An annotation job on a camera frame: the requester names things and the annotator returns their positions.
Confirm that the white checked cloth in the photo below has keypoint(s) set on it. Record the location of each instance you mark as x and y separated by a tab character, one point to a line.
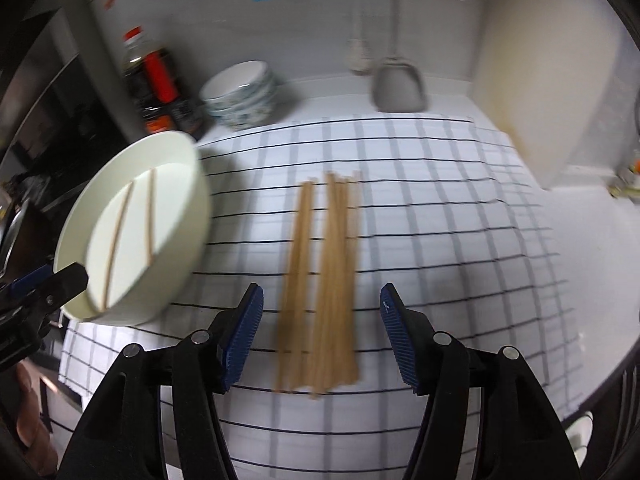
450	260

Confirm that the white cutting board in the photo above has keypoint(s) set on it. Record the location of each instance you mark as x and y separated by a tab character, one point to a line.
550	70

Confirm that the dark soy sauce bottle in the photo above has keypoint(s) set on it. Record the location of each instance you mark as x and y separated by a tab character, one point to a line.
139	82

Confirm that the blue floral ceramic bowl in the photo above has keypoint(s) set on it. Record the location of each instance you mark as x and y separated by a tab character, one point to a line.
245	121
252	105
235	77

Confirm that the single wooden chopstick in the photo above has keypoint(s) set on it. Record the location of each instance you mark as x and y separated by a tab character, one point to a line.
119	242
150	215

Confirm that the white slipper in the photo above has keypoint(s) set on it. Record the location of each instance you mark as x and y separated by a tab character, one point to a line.
582	432

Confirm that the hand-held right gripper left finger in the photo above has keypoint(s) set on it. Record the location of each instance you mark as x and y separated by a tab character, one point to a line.
245	330

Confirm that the person's left forearm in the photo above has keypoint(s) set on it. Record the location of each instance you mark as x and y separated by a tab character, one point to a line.
32	420

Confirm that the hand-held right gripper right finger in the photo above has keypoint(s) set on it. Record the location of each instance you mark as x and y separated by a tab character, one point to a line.
400	330

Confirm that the small yellowish object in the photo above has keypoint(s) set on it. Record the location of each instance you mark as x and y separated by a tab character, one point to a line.
625	180

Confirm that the large white plastic basin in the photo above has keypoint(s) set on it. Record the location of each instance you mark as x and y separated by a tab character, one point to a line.
180	220

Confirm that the dark kitchen appliance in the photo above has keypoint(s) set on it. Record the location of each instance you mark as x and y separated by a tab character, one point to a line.
40	110

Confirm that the pile of wooden chopsticks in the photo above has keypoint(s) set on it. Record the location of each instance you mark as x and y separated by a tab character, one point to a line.
325	285

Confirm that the metal spatula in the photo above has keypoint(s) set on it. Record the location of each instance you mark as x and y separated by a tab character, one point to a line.
400	87

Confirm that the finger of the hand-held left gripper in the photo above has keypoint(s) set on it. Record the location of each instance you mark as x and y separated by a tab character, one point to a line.
70	280
27	282

